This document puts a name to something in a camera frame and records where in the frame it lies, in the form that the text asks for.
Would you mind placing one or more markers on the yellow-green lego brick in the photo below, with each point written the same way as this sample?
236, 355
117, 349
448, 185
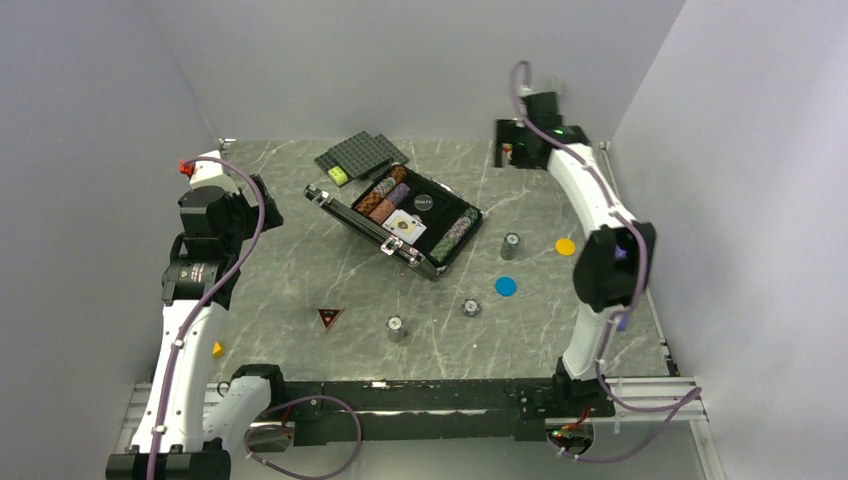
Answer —
338, 175

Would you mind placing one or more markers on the blue round plastic disc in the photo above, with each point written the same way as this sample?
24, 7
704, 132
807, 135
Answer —
505, 286

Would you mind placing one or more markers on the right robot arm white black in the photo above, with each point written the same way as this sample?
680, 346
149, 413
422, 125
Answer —
611, 270

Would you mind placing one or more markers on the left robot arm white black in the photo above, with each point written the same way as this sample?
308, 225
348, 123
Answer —
223, 214

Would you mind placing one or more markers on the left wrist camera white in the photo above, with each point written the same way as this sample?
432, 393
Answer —
208, 172

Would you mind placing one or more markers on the triangular all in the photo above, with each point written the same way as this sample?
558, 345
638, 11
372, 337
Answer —
329, 316

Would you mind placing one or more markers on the orange brown chip row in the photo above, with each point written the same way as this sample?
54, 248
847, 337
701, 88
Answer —
381, 190

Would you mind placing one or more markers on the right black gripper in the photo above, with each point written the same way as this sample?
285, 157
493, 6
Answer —
509, 132

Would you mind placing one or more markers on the green blue chip row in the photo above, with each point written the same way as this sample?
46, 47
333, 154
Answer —
454, 234

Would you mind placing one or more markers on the short chip stack centre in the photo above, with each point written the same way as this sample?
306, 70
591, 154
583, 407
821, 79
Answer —
471, 307

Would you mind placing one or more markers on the dark grey lego baseplate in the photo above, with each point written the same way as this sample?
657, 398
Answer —
361, 155

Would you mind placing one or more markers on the red pink chip row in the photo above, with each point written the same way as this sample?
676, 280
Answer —
383, 210

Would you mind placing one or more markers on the yellow round plastic disc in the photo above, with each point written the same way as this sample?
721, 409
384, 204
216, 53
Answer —
565, 246

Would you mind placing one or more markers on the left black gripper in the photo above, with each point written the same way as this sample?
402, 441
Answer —
251, 212

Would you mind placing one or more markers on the purple toy microphone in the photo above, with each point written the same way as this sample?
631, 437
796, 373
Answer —
623, 322

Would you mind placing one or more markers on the playing card deck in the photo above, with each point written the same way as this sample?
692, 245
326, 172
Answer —
405, 226

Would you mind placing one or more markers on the purple chip row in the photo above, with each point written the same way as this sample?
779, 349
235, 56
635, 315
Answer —
398, 194

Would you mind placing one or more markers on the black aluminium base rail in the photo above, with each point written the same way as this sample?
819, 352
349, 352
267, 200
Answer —
523, 409

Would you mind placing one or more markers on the small yellow block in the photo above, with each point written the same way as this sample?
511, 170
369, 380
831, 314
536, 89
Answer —
218, 350

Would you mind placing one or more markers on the aluminium poker case open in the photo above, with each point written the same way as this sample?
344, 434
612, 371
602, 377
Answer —
448, 206

